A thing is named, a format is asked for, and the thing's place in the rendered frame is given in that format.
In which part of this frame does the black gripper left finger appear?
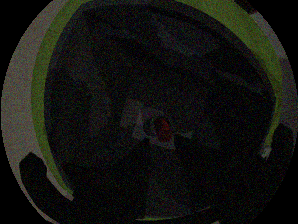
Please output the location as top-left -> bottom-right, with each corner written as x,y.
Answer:
63,139 -> 150,220

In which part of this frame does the dark red peg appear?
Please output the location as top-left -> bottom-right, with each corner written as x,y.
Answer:
153,117 -> 173,143

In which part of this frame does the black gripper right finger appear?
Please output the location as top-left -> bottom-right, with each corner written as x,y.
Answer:
173,133 -> 261,210

